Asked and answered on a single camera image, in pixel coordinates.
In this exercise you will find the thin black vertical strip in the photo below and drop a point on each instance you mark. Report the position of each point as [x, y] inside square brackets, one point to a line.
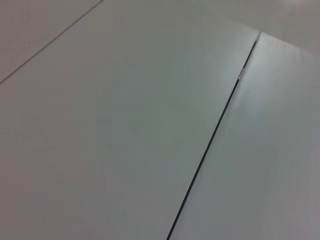
[212, 137]

